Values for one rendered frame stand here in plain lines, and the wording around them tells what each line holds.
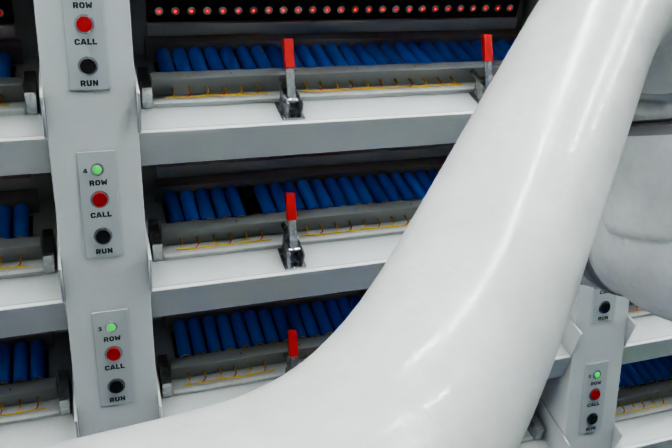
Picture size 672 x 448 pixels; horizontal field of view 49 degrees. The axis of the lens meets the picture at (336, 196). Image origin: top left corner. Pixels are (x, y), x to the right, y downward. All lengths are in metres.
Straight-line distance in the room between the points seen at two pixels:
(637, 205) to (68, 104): 0.59
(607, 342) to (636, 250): 0.75
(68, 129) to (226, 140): 0.17
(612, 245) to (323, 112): 0.49
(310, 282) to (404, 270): 0.73
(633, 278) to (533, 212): 0.26
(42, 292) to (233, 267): 0.22
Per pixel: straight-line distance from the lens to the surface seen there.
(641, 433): 1.39
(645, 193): 0.47
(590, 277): 0.55
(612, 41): 0.30
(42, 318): 0.92
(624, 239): 0.49
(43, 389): 1.02
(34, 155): 0.86
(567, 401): 1.23
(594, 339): 1.21
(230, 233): 0.97
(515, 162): 0.25
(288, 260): 0.93
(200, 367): 1.03
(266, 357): 1.05
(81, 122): 0.85
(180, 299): 0.92
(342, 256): 0.97
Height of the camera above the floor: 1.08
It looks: 16 degrees down
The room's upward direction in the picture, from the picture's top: straight up
